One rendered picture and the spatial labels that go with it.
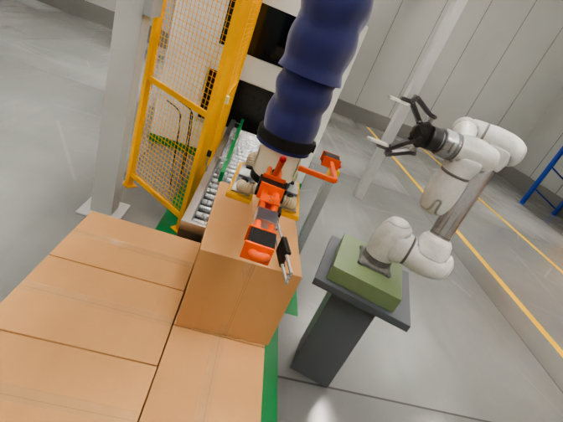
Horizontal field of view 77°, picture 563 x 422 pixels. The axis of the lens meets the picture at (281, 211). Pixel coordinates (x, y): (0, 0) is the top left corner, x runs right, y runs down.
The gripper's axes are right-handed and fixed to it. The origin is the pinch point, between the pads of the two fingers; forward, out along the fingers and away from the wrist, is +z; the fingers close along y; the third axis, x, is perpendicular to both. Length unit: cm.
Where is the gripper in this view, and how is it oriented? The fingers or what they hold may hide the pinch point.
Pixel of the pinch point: (381, 119)
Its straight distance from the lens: 117.7
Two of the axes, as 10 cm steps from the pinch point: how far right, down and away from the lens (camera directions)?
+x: -0.1, -4.8, 8.8
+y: -3.5, 8.3, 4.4
